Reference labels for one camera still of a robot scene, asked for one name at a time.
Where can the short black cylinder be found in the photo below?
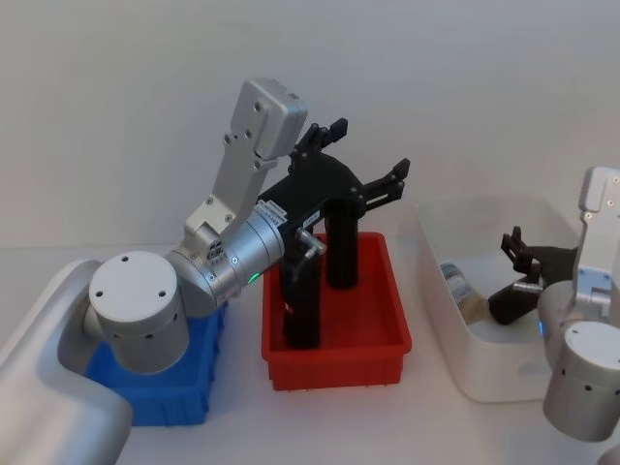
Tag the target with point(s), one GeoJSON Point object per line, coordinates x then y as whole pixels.
{"type": "Point", "coordinates": [343, 252]}

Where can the white plastic bin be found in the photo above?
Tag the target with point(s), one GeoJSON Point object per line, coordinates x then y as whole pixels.
{"type": "Point", "coordinates": [484, 368]}

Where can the clear jar with dark cap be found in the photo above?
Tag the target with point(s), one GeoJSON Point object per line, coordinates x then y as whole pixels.
{"type": "Point", "coordinates": [460, 290]}

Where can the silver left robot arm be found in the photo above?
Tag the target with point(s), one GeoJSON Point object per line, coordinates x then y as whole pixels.
{"type": "Point", "coordinates": [131, 310]}

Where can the blue plastic bin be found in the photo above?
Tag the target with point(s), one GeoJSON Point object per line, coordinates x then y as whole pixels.
{"type": "Point", "coordinates": [169, 397]}

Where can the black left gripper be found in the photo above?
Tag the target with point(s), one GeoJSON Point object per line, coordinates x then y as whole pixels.
{"type": "Point", "coordinates": [319, 179]}

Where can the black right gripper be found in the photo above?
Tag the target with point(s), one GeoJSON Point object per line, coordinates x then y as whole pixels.
{"type": "Point", "coordinates": [554, 257]}

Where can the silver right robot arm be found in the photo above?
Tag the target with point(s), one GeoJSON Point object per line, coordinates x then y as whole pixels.
{"type": "Point", "coordinates": [581, 378]}

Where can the tall black cylinder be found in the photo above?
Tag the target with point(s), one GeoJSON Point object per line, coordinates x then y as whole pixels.
{"type": "Point", "coordinates": [301, 315]}

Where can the red plastic bin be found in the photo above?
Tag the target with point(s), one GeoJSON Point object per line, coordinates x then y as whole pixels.
{"type": "Point", "coordinates": [334, 368]}

